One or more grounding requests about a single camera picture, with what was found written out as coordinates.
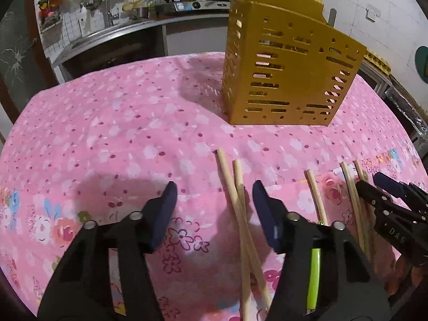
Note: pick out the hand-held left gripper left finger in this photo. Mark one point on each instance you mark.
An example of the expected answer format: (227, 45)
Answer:
(164, 214)

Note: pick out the teal round object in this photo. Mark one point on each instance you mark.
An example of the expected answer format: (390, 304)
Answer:
(422, 63)

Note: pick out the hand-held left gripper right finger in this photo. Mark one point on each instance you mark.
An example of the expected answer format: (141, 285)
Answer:
(264, 214)

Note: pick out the small steel cup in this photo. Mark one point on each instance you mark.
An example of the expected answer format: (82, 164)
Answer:
(142, 12)

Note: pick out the white wall socket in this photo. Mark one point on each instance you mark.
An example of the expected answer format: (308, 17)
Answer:
(372, 12)

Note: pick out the gas stove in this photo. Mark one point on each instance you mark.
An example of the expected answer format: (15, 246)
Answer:
(197, 5)

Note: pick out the yellow egg tray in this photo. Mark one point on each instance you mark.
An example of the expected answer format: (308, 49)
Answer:
(378, 62)

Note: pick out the plastic wrapped rack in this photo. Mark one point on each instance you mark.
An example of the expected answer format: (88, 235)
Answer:
(408, 107)

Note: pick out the pink floral tablecloth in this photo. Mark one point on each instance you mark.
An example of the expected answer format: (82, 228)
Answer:
(117, 123)

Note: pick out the colourful cloth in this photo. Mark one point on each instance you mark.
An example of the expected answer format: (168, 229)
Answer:
(48, 3)

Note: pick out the gold perforated utensil holder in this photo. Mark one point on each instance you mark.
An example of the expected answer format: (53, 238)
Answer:
(284, 83)

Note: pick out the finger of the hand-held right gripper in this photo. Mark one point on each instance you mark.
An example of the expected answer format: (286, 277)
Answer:
(388, 183)
(384, 217)

